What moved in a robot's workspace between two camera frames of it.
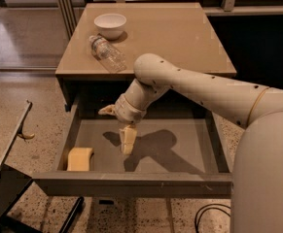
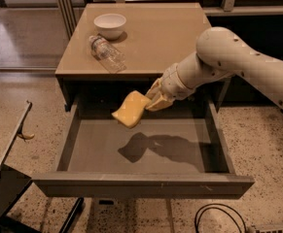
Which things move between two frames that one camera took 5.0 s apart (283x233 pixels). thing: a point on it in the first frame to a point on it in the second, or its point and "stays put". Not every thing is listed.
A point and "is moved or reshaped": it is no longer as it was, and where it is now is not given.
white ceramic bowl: [110, 25] stays put
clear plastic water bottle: [110, 58] stays put
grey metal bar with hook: [17, 132] stays put
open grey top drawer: [178, 151] stays put
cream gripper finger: [109, 110] to [156, 89]
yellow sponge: [79, 158] is moved or reshaped
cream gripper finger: [127, 137] to [162, 103]
